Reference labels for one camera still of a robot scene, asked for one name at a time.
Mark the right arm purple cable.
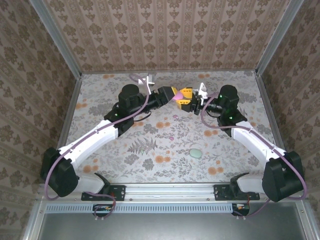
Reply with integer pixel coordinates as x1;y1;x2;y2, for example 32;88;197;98
200;91;309;221

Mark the white slotted cable duct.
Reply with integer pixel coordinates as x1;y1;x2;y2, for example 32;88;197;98
46;202;235;214

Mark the mint green earbuds charging case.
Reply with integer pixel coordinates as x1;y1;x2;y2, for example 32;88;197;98
189;148;203;160

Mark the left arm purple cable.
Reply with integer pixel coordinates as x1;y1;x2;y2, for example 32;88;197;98
43;73;150;221

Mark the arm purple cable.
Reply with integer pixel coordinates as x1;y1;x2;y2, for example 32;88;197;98
200;91;309;221
43;73;150;221

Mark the aluminium upright frame post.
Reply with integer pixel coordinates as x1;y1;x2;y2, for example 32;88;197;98
254;0;305;76
28;0;84;80

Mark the grey metal sheet panel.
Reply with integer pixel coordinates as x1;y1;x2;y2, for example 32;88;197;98
37;201;310;240

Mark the aluminium rear frame rail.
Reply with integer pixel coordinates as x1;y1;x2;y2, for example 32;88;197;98
80;69;258;76

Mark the aluminium short frame post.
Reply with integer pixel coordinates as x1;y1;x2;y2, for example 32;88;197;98
21;199;47;240
296;201;320;240

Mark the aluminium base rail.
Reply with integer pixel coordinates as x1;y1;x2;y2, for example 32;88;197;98
37;182;311;202

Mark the black controller board with wires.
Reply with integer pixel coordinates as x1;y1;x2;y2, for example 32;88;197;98
231;202;251;217
92;203;116;218

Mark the aluminium side frame rail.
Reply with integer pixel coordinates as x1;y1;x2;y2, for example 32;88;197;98
51;74;83;161
255;72;286;153

